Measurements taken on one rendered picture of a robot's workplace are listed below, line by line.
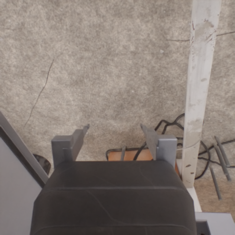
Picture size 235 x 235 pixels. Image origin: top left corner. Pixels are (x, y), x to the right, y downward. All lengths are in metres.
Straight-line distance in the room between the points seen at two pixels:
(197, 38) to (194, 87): 0.18
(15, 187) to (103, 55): 0.71
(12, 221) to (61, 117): 0.88
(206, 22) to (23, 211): 0.68
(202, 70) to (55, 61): 0.70
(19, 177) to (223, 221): 0.45
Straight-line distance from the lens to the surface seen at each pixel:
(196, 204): 1.21
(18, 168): 0.39
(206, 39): 0.66
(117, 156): 1.28
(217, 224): 0.50
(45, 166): 1.58
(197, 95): 0.75
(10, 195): 0.38
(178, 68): 0.94
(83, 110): 1.11
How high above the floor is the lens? 0.85
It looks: 51 degrees down
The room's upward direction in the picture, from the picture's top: 170 degrees counter-clockwise
